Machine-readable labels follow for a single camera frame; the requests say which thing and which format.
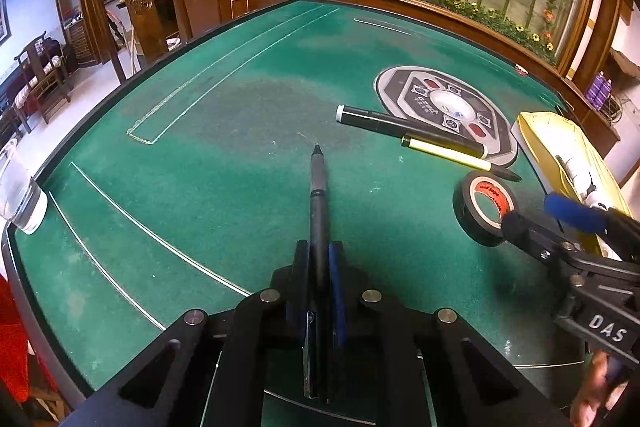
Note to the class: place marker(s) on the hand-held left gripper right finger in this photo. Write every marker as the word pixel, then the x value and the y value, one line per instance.
pixel 337 307

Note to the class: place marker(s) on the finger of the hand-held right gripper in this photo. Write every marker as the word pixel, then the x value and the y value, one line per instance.
pixel 530 234
pixel 575 212

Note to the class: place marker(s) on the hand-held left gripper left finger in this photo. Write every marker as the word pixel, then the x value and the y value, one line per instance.
pixel 300 277

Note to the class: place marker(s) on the white bottle with leaf print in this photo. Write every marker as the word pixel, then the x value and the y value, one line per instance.
pixel 582 184

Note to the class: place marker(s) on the black electrical tape roll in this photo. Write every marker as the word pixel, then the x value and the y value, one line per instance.
pixel 475 217

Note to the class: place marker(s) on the matte black pen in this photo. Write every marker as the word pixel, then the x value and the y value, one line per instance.
pixel 319 217

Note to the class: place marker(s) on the gold cardboard box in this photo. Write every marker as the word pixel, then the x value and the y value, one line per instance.
pixel 545 132

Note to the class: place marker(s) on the person's right hand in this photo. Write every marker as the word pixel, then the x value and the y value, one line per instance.
pixel 592 392

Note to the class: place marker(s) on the yellow and black pen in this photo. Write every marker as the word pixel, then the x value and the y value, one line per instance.
pixel 450 152

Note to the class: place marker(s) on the purple bottle pack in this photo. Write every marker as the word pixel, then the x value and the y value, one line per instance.
pixel 599 88

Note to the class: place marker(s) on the small red object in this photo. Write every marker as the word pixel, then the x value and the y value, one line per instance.
pixel 521 70

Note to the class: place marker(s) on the black marker with grey cap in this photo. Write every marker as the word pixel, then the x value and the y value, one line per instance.
pixel 400 124

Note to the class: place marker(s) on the round table control panel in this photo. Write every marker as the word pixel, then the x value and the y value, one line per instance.
pixel 400 92

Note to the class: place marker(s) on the clear plastic cup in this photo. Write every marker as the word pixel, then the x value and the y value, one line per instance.
pixel 20 197

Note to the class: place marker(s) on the wooden chair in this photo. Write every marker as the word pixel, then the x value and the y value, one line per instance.
pixel 145 7

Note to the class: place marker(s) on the wooden armchair with cushion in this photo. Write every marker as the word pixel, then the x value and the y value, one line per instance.
pixel 42 77

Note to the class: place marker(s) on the framed wall painting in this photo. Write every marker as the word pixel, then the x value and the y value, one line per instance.
pixel 2 22

